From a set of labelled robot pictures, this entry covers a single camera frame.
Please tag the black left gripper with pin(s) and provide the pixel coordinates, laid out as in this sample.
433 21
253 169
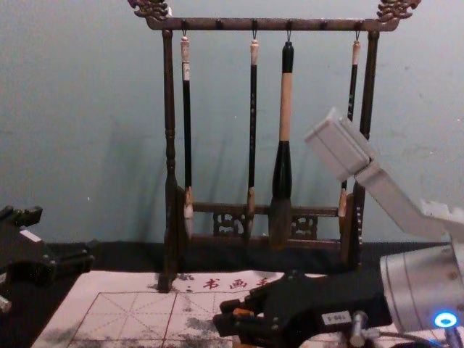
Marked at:
25 253

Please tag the thin black calligraphy brush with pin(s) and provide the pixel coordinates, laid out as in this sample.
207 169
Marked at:
252 127

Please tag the large tan and black brush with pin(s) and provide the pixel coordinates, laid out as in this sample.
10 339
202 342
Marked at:
282 163

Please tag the dark wooden brush rack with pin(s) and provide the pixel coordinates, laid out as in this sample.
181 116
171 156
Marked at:
169 108

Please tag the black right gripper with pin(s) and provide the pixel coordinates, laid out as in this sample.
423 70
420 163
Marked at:
326 301

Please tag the white felt mat red grid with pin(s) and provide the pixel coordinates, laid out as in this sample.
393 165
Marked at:
119 315

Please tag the black brush with white label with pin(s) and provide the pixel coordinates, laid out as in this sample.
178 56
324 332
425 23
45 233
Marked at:
187 127

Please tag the black table cloth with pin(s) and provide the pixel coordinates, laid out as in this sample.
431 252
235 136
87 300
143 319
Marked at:
119 255

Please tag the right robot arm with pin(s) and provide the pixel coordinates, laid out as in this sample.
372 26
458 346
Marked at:
417 290

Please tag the short black calligraphy brush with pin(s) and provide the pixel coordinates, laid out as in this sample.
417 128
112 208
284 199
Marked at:
353 83

